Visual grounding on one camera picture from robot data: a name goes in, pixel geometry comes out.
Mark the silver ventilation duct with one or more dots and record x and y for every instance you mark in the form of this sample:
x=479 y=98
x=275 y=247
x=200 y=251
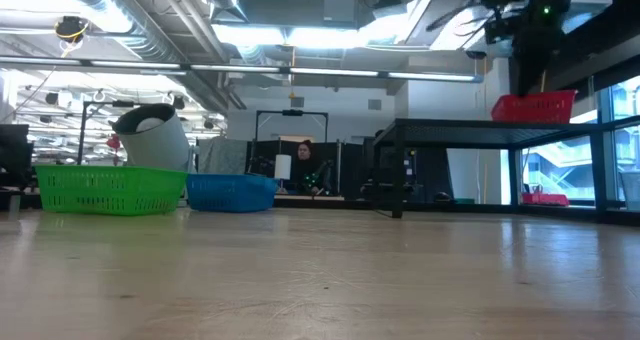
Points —
x=595 y=0

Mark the black monitor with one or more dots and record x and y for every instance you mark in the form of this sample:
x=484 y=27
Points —
x=15 y=152

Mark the black dome object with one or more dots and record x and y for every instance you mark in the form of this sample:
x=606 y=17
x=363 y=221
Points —
x=442 y=197

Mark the red hanging object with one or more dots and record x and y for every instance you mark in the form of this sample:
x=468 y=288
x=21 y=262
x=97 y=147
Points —
x=114 y=142

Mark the black stand pole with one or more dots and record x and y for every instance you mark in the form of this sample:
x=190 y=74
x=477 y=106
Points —
x=82 y=135

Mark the person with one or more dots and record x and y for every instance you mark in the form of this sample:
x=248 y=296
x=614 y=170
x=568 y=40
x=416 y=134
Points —
x=305 y=152

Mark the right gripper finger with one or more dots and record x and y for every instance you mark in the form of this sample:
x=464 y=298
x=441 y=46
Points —
x=531 y=70

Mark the red toolbox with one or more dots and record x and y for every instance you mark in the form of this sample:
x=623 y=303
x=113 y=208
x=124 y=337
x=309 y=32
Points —
x=545 y=199

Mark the green plastic basket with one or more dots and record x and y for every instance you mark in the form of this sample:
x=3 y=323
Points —
x=110 y=190

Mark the ceiling security camera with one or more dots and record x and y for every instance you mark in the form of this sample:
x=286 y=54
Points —
x=476 y=54

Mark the red plastic basket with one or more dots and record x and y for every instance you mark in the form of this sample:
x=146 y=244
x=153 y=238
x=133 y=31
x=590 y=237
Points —
x=535 y=110

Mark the black gantry frame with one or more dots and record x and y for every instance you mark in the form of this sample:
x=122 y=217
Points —
x=292 y=112

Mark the long ceiling light strip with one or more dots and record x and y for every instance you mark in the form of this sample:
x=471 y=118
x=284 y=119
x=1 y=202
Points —
x=235 y=68

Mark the black mesh shelf riser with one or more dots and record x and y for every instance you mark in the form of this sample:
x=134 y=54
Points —
x=475 y=130

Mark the grey ceiling box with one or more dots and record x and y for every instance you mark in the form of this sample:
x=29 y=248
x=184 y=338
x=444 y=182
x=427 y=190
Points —
x=340 y=7

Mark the white desk lamp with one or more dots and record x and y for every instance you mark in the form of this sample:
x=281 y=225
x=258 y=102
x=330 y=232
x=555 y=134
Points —
x=160 y=140

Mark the green board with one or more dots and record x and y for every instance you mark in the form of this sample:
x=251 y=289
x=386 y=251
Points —
x=465 y=200

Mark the blue plastic basket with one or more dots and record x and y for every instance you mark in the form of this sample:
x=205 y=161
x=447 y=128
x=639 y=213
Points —
x=225 y=192

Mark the grey fabric cover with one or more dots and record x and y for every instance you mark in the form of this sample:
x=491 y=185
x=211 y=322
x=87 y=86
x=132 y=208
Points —
x=222 y=155

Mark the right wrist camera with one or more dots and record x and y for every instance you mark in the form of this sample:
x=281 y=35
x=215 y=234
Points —
x=500 y=29

